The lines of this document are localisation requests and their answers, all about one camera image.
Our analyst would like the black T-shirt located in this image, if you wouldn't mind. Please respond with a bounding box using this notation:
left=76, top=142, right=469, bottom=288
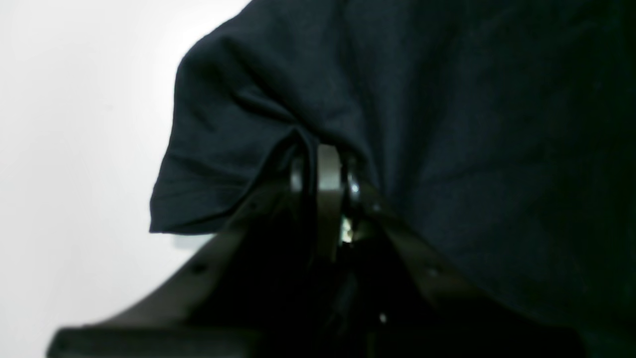
left=150, top=0, right=636, bottom=358

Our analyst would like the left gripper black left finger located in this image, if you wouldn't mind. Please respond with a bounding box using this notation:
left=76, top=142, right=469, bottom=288
left=47, top=156, right=313, bottom=358

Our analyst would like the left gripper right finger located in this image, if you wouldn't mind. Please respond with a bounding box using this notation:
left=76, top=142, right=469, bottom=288
left=318, top=144, right=586, bottom=358

